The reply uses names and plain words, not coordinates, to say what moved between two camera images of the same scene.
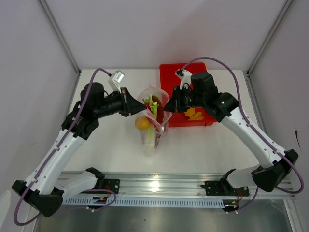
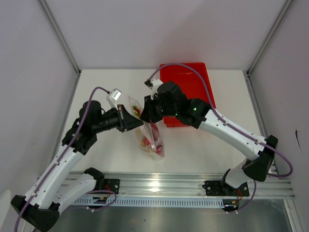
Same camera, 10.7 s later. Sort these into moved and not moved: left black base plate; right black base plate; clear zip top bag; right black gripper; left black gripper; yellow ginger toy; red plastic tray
Moved: clear zip top bag; left black gripper; right black gripper; yellow ginger toy
Not moved: right black base plate; left black base plate; red plastic tray
